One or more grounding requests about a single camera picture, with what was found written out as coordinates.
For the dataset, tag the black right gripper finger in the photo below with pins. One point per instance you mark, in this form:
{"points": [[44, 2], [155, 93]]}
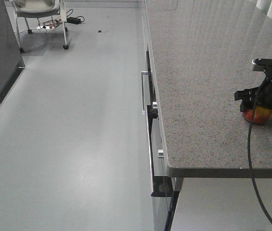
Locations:
{"points": [[249, 98]]}

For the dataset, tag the red yellow apple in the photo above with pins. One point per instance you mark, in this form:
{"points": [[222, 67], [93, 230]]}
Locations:
{"points": [[260, 116]]}

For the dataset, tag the silver round knob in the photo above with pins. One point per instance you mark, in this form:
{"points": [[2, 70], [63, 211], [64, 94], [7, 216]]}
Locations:
{"points": [[154, 105], [160, 153]]}

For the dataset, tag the silver round knob lower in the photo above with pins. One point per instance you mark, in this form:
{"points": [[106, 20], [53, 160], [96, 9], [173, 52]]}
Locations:
{"points": [[160, 153]]}

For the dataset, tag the open black drawer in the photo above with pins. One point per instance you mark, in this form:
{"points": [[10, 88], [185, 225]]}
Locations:
{"points": [[161, 184]]}

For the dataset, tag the black power adapter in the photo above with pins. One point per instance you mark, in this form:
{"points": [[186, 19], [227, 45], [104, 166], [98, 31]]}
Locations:
{"points": [[74, 20]]}

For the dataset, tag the white power strip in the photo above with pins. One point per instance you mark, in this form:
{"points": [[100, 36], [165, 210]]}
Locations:
{"points": [[45, 28]]}

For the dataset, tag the white rolling chair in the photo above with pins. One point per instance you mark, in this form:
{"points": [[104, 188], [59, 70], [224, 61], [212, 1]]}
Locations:
{"points": [[39, 9]]}

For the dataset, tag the silver drawer handle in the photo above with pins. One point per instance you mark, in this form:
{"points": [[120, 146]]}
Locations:
{"points": [[143, 73]]}

